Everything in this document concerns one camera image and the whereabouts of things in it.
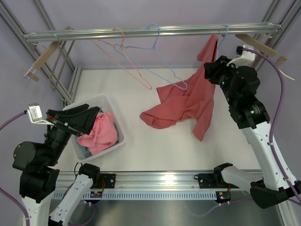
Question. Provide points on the beige clip hanger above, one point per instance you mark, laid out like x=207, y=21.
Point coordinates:
x=262, y=48
x=45, y=56

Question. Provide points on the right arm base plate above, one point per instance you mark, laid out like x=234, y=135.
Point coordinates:
x=206, y=180

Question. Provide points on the light blue wire hanger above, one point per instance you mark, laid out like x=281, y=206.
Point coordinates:
x=184, y=85

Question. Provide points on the light pink t-shirt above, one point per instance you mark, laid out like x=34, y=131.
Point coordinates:
x=98, y=134

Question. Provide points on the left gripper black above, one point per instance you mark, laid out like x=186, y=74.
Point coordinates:
x=81, y=123

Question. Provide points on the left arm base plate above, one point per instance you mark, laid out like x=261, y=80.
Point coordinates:
x=104, y=181

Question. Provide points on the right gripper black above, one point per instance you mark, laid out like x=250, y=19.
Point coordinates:
x=217, y=68

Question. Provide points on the dark pink t-shirt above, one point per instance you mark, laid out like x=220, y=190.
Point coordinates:
x=196, y=102

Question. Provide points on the white plastic basket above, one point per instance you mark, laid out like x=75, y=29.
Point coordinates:
x=106, y=134

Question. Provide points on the white slotted cable duct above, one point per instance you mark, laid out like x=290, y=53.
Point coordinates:
x=151, y=195

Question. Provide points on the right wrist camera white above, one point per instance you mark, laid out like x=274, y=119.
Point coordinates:
x=245, y=57

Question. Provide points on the aluminium front frame rail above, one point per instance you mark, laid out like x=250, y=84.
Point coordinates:
x=155, y=180

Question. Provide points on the pink wire hanger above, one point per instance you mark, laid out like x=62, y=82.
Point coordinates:
x=119, y=48

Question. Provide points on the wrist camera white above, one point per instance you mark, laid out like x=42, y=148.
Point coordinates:
x=35, y=115
x=245, y=57

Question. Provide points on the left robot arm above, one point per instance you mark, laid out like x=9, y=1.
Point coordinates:
x=36, y=161

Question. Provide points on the aluminium hanging rail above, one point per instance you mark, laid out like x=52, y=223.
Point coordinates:
x=265, y=28

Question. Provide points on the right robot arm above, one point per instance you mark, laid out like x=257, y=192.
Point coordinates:
x=253, y=120

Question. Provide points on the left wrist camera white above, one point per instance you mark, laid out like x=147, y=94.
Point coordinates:
x=35, y=115

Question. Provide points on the blue-grey t-shirt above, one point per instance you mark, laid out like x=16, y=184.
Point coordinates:
x=87, y=150

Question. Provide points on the left beige clip hanger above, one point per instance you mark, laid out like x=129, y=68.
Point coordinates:
x=45, y=56

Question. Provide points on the right beige clip hanger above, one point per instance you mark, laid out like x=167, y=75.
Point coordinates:
x=262, y=48

